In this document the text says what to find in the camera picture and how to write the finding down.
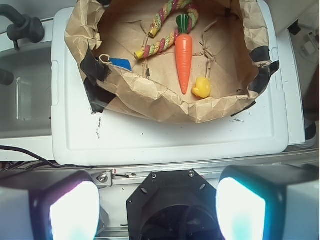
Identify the black octagonal mount plate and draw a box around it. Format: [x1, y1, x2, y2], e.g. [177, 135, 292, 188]
[126, 170, 224, 240]

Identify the black thin cable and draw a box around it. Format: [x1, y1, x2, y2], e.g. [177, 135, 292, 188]
[0, 145, 83, 169]

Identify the blue sponge piece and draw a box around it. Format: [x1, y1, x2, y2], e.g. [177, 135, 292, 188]
[109, 58, 132, 71]

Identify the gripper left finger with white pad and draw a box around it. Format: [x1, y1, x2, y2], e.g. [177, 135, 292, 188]
[0, 169, 100, 240]

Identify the grey toy sink faucet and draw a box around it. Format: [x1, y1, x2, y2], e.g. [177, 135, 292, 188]
[0, 4, 45, 51]

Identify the brown paper bag basket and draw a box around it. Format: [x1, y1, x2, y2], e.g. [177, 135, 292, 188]
[64, 0, 279, 124]

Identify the yellow rubber duck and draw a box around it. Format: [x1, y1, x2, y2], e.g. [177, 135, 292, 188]
[191, 77, 212, 99]

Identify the white plastic cooler lid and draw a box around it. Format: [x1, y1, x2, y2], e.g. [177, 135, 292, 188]
[51, 8, 289, 166]

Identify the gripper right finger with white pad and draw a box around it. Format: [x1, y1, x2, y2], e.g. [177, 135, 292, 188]
[216, 164, 320, 240]

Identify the orange plastic carrot toy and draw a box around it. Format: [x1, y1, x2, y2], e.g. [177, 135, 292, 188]
[175, 14, 193, 95]

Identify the aluminium extrusion rail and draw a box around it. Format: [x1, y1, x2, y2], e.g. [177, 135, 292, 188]
[5, 146, 320, 189]

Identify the multicolour braided rope toy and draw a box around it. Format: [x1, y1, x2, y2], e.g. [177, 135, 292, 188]
[133, 0, 199, 60]

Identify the white toy sink basin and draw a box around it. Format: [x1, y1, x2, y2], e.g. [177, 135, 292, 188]
[0, 32, 55, 140]

